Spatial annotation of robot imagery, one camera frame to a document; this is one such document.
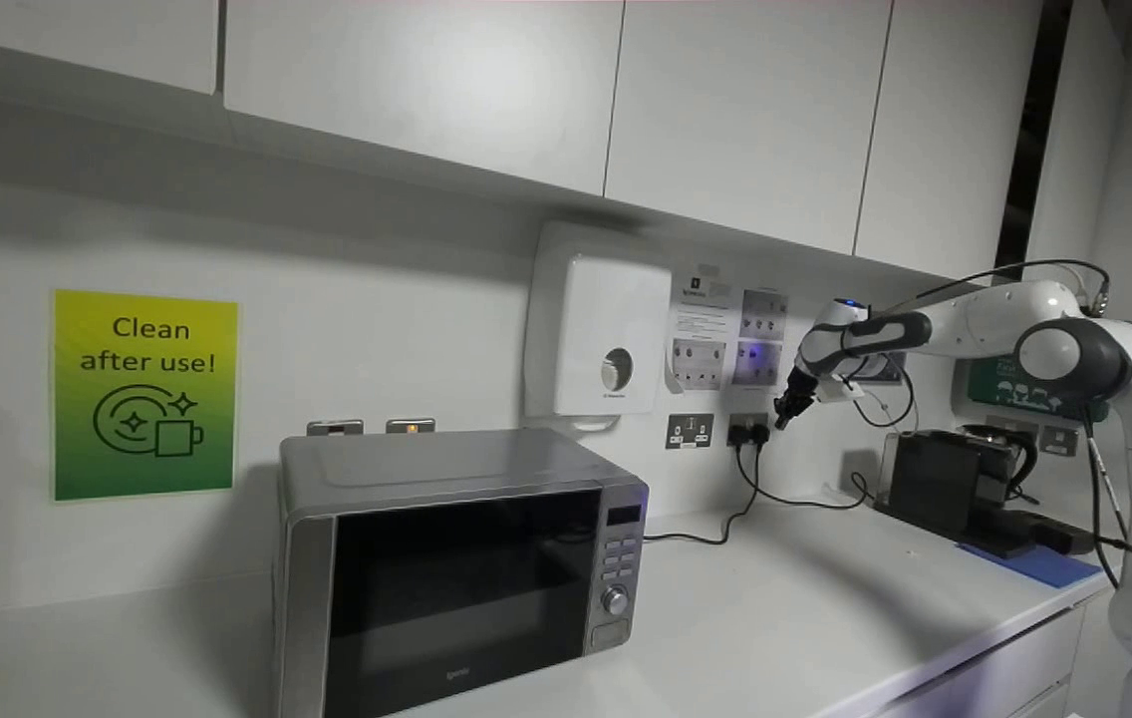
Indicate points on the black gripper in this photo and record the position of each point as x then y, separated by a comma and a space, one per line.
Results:
821, 366

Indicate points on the double wall socket with switches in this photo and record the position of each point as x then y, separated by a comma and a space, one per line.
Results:
737, 419

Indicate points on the black power plug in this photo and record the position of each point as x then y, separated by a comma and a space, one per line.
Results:
760, 441
737, 441

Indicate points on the white laminated instruction sheet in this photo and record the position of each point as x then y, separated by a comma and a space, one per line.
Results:
699, 332
762, 342

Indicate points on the black coffee machine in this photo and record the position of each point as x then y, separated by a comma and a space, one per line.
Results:
937, 482

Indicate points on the white upper cabinet door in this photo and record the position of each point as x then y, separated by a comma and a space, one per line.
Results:
73, 42
748, 114
947, 135
418, 83

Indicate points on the blue mat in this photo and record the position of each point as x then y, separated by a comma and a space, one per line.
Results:
1051, 570

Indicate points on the black vertical trim strip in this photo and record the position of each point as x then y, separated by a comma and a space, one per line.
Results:
1031, 135

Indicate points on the silver microwave oven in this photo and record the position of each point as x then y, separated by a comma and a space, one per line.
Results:
461, 584

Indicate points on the green clean after use sign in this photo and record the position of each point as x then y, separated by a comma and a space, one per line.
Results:
145, 395

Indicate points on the white wall dispenser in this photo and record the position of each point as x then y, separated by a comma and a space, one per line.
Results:
595, 332

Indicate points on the small silver wall plate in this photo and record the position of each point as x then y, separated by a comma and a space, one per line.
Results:
1056, 441

